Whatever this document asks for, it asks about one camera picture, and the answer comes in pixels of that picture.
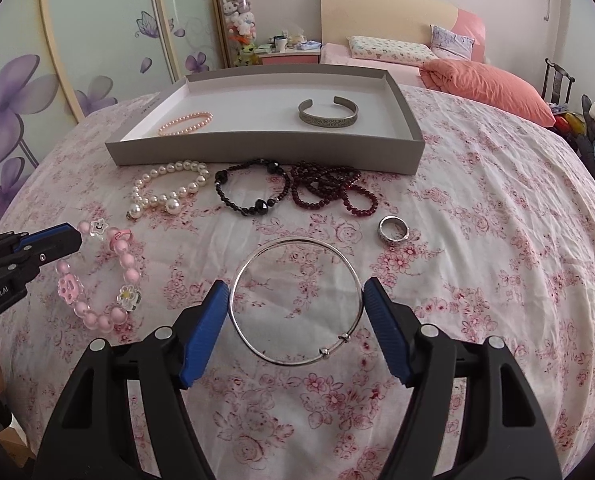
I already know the clear tube of plush toys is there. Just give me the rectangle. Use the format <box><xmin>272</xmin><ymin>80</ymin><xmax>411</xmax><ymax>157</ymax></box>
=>
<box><xmin>219</xmin><ymin>0</ymin><xmax>263</xmax><ymax>68</ymax></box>

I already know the white pearl bracelet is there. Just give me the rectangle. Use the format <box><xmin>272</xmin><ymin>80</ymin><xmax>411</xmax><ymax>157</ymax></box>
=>
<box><xmin>128</xmin><ymin>159</ymin><xmax>209</xmax><ymax>220</ymax></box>

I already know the silver ring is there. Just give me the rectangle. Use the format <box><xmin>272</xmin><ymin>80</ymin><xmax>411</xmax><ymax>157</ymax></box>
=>
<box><xmin>377</xmin><ymin>215</ymin><xmax>411</xmax><ymax>246</ymax></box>

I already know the beige and pink headboard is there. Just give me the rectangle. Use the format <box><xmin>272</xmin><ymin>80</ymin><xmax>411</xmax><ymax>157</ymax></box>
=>
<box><xmin>320</xmin><ymin>0</ymin><xmax>485</xmax><ymax>63</ymax></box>

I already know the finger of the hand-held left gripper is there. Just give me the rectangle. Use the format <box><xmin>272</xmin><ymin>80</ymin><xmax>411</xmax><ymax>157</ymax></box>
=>
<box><xmin>8</xmin><ymin>232</ymin><xmax>84</xmax><ymax>275</ymax></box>
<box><xmin>0</xmin><ymin>225</ymin><xmax>81</xmax><ymax>257</ymax></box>

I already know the red yellow cloth pile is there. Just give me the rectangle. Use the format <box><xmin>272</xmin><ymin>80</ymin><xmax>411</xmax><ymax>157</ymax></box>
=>
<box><xmin>552</xmin><ymin>110</ymin><xmax>585</xmax><ymax>136</ymax></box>

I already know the small pink pearl bracelet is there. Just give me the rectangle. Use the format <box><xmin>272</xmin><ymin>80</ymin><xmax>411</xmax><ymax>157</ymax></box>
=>
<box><xmin>158</xmin><ymin>111</ymin><xmax>214</xmax><ymax>137</ymax></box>

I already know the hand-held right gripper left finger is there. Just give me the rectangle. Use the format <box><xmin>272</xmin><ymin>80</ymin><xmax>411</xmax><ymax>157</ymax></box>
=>
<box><xmin>36</xmin><ymin>280</ymin><xmax>230</xmax><ymax>480</ymax></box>

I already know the white printed pillow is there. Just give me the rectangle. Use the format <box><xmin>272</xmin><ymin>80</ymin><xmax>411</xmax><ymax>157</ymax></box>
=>
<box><xmin>347</xmin><ymin>35</ymin><xmax>438</xmax><ymax>67</ymax></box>

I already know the silver cuff bracelet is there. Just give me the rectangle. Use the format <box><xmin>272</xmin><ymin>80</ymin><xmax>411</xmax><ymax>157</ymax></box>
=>
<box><xmin>298</xmin><ymin>96</ymin><xmax>361</xmax><ymax>128</ymax></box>

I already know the pink flower bead bracelet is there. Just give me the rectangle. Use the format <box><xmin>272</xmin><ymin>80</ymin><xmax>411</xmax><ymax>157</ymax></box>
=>
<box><xmin>58</xmin><ymin>219</ymin><xmax>144</xmax><ymax>330</ymax></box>

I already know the pink mattress sheet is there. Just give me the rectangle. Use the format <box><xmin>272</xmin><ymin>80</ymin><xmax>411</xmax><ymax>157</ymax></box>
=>
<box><xmin>320</xmin><ymin>42</ymin><xmax>428</xmax><ymax>88</ymax></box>

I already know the dark wooden chair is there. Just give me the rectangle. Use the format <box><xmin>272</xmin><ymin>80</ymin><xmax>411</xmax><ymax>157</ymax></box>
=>
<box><xmin>542</xmin><ymin>57</ymin><xmax>575</xmax><ymax>106</ymax></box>

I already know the wardrobe with purple flower doors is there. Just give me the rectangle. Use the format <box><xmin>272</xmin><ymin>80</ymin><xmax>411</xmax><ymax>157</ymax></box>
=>
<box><xmin>0</xmin><ymin>0</ymin><xmax>228</xmax><ymax>221</ymax></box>

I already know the folded coral quilt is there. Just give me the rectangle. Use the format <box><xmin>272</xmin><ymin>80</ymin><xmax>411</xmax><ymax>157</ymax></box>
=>
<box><xmin>420</xmin><ymin>57</ymin><xmax>558</xmax><ymax>128</ymax></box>

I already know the grey cardboard tray box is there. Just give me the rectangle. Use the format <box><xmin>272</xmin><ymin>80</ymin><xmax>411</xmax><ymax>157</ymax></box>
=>
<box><xmin>105</xmin><ymin>70</ymin><xmax>425</xmax><ymax>176</ymax></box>

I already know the pink floral bedsheet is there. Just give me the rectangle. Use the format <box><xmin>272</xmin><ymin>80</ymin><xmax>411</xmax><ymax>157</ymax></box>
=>
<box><xmin>0</xmin><ymin>82</ymin><xmax>595</xmax><ymax>480</ymax></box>

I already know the thin silver bangle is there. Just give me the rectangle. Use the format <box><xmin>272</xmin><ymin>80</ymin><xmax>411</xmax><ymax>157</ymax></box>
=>
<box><xmin>229</xmin><ymin>236</ymin><xmax>365</xmax><ymax>366</ymax></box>

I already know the black bead bracelet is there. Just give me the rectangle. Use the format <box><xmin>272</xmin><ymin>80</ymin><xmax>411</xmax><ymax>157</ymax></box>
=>
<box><xmin>214</xmin><ymin>158</ymin><xmax>291</xmax><ymax>217</ymax></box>

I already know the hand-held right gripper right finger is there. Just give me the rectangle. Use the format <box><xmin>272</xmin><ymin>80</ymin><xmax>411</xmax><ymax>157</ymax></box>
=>
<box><xmin>362</xmin><ymin>276</ymin><xmax>563</xmax><ymax>480</ymax></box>

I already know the dark red bead bracelet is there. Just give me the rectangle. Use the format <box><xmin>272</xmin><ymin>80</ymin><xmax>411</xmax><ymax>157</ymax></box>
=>
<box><xmin>290</xmin><ymin>161</ymin><xmax>381</xmax><ymax>216</ymax></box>

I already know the lilac pillow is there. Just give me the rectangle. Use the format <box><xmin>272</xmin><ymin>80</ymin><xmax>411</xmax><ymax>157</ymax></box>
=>
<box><xmin>430</xmin><ymin>24</ymin><xmax>475</xmax><ymax>58</ymax></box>

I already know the pink and white nightstand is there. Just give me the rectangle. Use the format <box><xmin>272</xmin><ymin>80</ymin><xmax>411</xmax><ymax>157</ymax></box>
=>
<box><xmin>255</xmin><ymin>42</ymin><xmax>323</xmax><ymax>66</ymax></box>

